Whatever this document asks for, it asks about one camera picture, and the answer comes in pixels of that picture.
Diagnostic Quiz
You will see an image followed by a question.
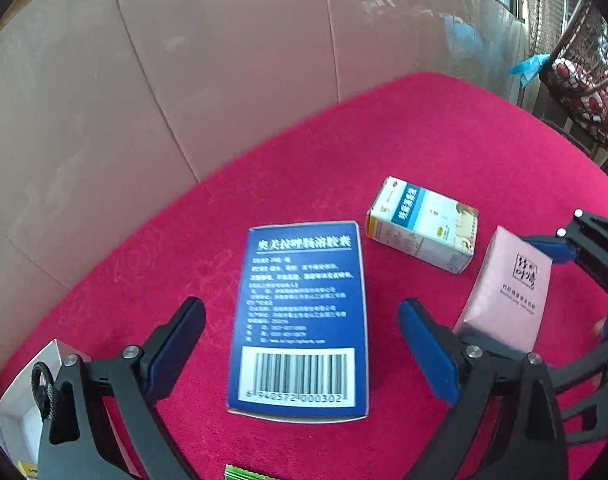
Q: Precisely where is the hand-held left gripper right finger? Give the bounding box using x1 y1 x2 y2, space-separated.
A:
397 297 570 480

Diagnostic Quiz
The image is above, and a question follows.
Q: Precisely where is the blue medicine box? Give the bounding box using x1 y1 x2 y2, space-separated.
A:
227 220 371 423

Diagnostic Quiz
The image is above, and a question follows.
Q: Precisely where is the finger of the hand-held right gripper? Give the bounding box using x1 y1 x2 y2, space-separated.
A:
549 327 608 448
521 209 608 306

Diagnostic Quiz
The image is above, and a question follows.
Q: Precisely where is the magenta table cloth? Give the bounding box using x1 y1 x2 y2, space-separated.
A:
0 72 608 480

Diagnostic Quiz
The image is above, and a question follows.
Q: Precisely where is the wicker hanging chair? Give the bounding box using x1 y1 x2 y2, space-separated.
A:
539 2 608 153

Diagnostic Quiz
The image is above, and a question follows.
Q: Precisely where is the blue plastic bag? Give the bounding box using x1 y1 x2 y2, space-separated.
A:
509 52 552 88

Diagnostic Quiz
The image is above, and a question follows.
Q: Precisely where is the pink tissue packet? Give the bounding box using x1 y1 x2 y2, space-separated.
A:
453 226 554 353

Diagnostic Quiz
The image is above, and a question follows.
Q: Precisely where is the small white medicine box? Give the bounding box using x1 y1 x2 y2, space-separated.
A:
365 176 480 275

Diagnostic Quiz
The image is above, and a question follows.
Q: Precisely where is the green packet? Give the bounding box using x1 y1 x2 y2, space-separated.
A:
224 464 267 480

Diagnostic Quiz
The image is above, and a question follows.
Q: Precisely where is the red white chair cushion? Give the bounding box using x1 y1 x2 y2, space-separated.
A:
546 57 608 148

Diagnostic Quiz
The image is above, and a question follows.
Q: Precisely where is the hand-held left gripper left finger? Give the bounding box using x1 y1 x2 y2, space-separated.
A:
36 296 207 480

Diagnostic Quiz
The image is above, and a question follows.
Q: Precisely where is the white cardboard box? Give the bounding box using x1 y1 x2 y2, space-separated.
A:
0 339 92 471

